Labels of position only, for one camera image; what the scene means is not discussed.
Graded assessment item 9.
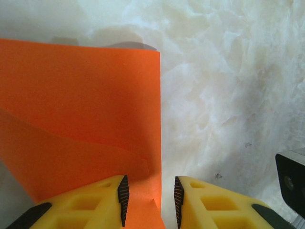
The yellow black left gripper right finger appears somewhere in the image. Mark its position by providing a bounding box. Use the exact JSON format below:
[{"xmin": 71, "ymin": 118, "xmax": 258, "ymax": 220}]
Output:
[{"xmin": 174, "ymin": 176, "xmax": 294, "ymax": 229}]

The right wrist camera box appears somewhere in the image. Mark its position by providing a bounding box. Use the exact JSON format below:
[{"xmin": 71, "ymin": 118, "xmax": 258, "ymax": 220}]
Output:
[{"xmin": 275, "ymin": 147, "xmax": 305, "ymax": 229}]

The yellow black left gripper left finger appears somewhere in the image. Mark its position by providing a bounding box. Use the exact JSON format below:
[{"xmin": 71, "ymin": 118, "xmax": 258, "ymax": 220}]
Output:
[{"xmin": 4, "ymin": 175, "xmax": 131, "ymax": 229}]

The orange paper sheet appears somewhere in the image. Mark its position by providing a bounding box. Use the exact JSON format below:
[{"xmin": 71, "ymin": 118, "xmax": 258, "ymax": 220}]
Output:
[{"xmin": 0, "ymin": 38, "xmax": 167, "ymax": 229}]

